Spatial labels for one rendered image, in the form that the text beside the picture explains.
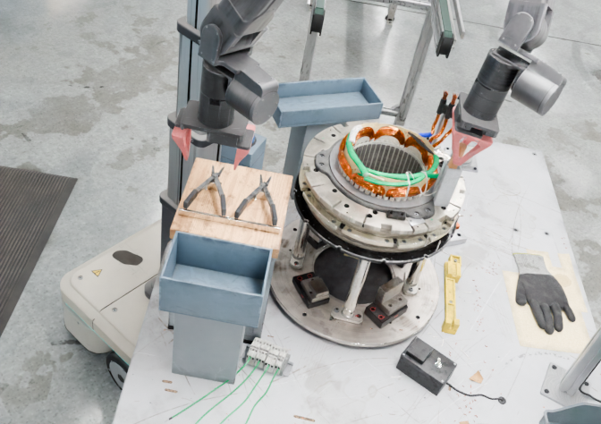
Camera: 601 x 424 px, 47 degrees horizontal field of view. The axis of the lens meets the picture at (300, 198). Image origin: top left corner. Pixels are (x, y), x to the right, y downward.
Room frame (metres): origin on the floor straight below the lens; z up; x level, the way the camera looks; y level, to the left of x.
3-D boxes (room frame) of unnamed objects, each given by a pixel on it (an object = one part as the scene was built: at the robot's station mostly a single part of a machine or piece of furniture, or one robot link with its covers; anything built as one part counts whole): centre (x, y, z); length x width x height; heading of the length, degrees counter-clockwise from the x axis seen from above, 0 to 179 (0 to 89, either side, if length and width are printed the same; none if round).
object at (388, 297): (0.96, -0.23, 0.85); 0.06 x 0.04 x 0.05; 138
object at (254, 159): (1.13, 0.14, 0.91); 0.07 x 0.07 x 0.25; 74
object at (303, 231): (1.05, -0.02, 0.91); 0.02 x 0.02 x 0.21
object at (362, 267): (0.92, -0.14, 0.91); 0.02 x 0.02 x 0.21
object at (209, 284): (0.76, 0.11, 0.92); 0.17 x 0.11 x 0.28; 92
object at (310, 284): (0.95, -0.07, 0.83); 0.05 x 0.04 x 0.02; 34
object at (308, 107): (1.32, -0.01, 0.92); 0.25 x 0.11 x 0.28; 118
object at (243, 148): (0.89, 0.13, 1.20); 0.07 x 0.07 x 0.09; 2
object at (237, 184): (0.91, 0.12, 1.05); 0.20 x 0.19 x 0.02; 2
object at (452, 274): (1.06, -0.37, 0.80); 0.22 x 0.04 x 0.03; 177
